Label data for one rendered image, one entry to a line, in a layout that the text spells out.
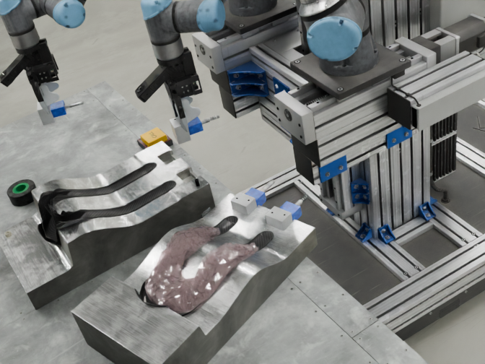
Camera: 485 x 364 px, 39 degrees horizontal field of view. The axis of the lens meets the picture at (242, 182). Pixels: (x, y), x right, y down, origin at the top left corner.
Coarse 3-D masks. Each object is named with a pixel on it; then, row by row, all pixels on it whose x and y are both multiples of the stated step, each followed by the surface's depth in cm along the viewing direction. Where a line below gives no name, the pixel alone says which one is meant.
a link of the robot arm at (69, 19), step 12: (48, 0) 179; (60, 0) 175; (72, 0) 174; (84, 0) 178; (48, 12) 179; (60, 12) 173; (72, 12) 174; (84, 12) 177; (60, 24) 176; (72, 24) 176
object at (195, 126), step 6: (174, 120) 182; (192, 120) 183; (198, 120) 183; (204, 120) 184; (210, 120) 184; (174, 126) 180; (180, 126) 180; (192, 126) 181; (198, 126) 182; (174, 132) 182; (180, 132) 181; (186, 132) 181; (192, 132) 182; (180, 138) 182; (186, 138) 182
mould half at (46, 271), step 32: (128, 160) 184; (160, 160) 181; (32, 192) 172; (128, 192) 173; (192, 192) 168; (32, 224) 174; (96, 224) 159; (128, 224) 163; (160, 224) 167; (32, 256) 164; (64, 256) 161; (96, 256) 161; (128, 256) 166; (32, 288) 155; (64, 288) 160
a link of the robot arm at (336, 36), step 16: (304, 0) 148; (320, 0) 147; (336, 0) 146; (352, 0) 154; (304, 16) 150; (320, 16) 147; (336, 16) 147; (352, 16) 149; (320, 32) 149; (336, 32) 148; (352, 32) 148; (320, 48) 152; (336, 48) 151; (352, 48) 150
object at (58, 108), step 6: (60, 102) 204; (78, 102) 204; (42, 108) 200; (48, 108) 201; (54, 108) 202; (60, 108) 202; (66, 108) 204; (42, 114) 201; (48, 114) 202; (54, 114) 202; (60, 114) 203; (42, 120) 202; (48, 120) 203; (54, 120) 203
